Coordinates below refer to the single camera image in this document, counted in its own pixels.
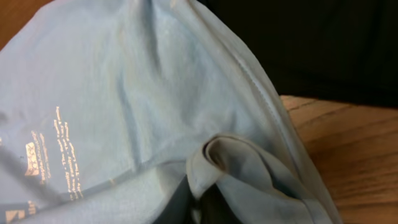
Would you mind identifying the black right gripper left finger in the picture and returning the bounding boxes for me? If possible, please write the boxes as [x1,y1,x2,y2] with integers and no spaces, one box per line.
[153,176,193,224]

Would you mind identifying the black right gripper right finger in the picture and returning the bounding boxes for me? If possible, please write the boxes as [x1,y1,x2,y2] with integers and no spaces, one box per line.
[199,184,242,224]

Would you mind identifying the light blue printed t-shirt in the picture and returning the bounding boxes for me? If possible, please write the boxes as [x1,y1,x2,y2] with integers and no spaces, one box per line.
[1,1,341,223]

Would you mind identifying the black crumpled garment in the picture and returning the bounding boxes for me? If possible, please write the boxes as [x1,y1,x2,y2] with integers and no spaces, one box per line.
[204,0,397,108]

